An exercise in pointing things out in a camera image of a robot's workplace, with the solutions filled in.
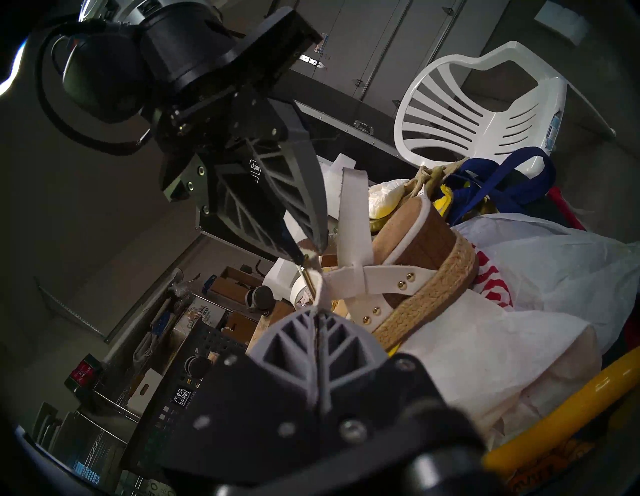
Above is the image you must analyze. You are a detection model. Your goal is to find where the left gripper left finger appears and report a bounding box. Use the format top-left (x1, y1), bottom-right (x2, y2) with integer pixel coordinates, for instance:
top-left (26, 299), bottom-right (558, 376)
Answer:
top-left (247, 307), bottom-right (320, 406)

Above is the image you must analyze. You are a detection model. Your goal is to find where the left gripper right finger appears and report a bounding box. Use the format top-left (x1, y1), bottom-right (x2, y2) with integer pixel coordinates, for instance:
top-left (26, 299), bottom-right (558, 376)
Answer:
top-left (318, 309), bottom-right (391, 414)

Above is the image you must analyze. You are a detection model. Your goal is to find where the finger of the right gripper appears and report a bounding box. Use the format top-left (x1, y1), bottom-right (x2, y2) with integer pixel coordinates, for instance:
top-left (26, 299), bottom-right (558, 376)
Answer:
top-left (214, 149), bottom-right (307, 267)
top-left (247, 124), bottom-right (330, 254)

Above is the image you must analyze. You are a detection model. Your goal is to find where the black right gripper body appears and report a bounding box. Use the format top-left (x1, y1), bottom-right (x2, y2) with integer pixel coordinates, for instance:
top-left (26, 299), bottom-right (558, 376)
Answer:
top-left (61, 0), bottom-right (324, 217)

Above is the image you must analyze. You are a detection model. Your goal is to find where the wooden cross caster dolly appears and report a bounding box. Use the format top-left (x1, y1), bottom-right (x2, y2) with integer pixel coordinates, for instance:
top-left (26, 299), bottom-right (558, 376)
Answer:
top-left (244, 286), bottom-right (297, 352)

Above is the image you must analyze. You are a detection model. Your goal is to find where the white foam packing block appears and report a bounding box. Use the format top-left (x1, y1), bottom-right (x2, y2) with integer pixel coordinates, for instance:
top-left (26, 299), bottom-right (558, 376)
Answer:
top-left (262, 155), bottom-right (358, 301)

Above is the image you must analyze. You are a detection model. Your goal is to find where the open brown cardboard box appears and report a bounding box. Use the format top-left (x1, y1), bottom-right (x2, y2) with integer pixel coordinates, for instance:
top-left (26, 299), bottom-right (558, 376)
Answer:
top-left (202, 267), bottom-right (263, 306)

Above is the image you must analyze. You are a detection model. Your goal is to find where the black flight case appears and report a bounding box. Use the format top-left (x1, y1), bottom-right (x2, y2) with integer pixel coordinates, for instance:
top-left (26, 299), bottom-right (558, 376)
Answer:
top-left (195, 70), bottom-right (421, 261)

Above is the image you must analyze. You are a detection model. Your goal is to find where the white crumpled cloth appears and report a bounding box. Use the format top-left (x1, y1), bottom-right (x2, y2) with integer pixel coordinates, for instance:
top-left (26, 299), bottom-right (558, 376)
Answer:
top-left (367, 179), bottom-right (411, 220)

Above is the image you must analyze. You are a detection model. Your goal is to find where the small white Gildan carton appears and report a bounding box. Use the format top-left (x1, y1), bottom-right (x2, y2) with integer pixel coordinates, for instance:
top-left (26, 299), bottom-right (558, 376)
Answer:
top-left (172, 295), bottom-right (226, 341)

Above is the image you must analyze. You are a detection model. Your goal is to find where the black mesh basket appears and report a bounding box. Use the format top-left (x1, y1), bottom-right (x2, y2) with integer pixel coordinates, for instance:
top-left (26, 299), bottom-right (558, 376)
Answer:
top-left (120, 320), bottom-right (251, 481)

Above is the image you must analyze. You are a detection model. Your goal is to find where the beige green-tipped work glove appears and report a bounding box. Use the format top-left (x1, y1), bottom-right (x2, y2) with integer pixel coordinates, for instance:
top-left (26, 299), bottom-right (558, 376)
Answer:
top-left (402, 162), bottom-right (471, 201)

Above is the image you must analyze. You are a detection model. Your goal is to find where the yellow terry towel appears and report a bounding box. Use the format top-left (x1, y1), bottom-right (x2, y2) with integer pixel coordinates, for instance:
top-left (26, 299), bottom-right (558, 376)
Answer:
top-left (370, 197), bottom-right (453, 233)

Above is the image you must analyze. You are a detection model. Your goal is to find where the white storage box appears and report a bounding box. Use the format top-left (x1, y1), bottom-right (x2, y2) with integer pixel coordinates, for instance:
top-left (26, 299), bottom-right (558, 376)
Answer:
top-left (127, 369), bottom-right (163, 416)

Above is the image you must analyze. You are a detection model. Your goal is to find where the white red-logo plastic bag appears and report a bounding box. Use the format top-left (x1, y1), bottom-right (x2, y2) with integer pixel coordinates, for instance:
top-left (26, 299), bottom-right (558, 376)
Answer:
top-left (395, 212), bottom-right (640, 446)

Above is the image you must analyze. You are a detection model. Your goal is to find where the blue fabric bag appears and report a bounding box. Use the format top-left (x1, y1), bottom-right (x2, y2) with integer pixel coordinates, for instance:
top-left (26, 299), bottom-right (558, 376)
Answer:
top-left (442, 146), bottom-right (558, 226)

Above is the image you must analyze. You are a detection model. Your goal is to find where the red snowman box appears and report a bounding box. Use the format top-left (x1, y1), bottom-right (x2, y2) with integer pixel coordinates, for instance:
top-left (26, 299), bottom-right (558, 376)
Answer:
top-left (65, 354), bottom-right (103, 398)

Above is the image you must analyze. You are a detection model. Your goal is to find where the white plastic chair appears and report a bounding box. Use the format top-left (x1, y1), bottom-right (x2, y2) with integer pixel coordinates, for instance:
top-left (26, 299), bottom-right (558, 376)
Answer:
top-left (393, 41), bottom-right (616, 181)

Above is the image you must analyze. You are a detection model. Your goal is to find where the red orange floral tote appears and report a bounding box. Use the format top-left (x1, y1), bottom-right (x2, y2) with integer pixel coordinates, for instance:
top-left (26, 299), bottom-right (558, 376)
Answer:
top-left (505, 440), bottom-right (601, 496)

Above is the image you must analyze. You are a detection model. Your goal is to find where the yellow folding umbrella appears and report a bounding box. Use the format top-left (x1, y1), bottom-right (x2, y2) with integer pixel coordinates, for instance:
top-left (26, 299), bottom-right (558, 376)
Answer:
top-left (482, 345), bottom-right (640, 481)

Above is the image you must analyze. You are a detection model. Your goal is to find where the window with blinds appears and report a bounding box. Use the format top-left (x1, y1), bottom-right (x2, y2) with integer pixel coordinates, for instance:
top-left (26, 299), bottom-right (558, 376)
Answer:
top-left (70, 460), bottom-right (101, 486)

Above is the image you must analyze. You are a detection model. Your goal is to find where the small white foam slab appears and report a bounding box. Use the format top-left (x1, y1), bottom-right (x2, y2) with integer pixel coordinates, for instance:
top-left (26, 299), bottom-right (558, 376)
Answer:
top-left (534, 0), bottom-right (588, 45)

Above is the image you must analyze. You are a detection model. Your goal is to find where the white glowing ring light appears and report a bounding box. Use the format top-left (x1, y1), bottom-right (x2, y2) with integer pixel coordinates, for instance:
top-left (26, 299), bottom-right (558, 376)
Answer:
top-left (0, 40), bottom-right (26, 98)

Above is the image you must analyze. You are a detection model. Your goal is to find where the chrome wire shelving rack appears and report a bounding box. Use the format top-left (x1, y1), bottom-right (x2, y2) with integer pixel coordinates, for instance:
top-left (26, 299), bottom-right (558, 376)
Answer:
top-left (30, 395), bottom-right (141, 491)

